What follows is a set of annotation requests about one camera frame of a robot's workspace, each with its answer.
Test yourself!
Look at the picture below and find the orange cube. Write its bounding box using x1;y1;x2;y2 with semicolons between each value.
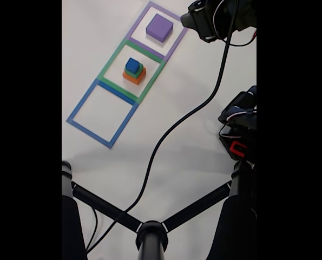
122;67;147;87

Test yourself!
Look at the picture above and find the red white servo cable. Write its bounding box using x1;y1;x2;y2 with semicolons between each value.
212;0;257;41

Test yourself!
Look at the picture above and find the green cube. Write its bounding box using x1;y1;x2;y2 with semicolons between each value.
124;63;144;81

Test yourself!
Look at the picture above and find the black camera tripod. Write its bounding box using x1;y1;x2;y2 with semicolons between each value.
62;160;257;260

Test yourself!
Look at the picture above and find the thin black cable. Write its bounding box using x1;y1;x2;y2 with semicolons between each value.
85;207;99;252

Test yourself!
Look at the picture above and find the green square frame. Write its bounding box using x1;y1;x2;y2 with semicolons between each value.
97;39;168;105

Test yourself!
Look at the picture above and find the blue square frame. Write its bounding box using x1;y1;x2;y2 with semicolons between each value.
66;79;139;149

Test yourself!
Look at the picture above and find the thick black camera cable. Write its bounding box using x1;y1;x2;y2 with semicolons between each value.
86;0;239;255

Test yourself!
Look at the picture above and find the purple block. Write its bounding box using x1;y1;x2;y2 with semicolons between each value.
146;13;174;43

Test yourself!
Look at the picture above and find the purple square frame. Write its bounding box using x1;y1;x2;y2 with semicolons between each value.
128;1;190;62

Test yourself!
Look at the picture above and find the thin black looped wire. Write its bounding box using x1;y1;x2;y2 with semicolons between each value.
222;32;257;47

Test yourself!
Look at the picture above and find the small blue cube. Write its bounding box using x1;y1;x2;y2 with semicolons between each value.
124;57;141;74

